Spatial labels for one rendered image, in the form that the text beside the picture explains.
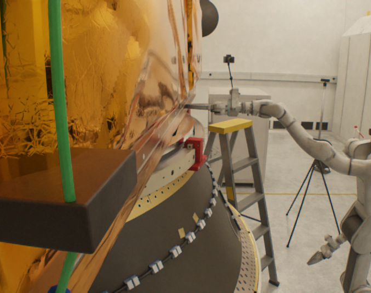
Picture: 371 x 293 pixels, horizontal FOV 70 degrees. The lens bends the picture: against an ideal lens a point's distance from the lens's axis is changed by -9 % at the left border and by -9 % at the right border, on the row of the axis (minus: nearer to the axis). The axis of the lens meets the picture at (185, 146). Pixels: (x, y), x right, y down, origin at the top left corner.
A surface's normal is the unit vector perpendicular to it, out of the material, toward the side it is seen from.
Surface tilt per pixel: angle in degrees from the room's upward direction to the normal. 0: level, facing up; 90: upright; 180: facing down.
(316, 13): 90
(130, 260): 62
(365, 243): 90
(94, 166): 0
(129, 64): 81
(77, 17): 88
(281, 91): 90
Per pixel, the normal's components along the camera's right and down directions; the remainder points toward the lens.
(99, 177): 0.00, -0.96
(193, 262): 0.77, -0.33
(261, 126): -0.07, 0.29
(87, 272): 0.99, 0.03
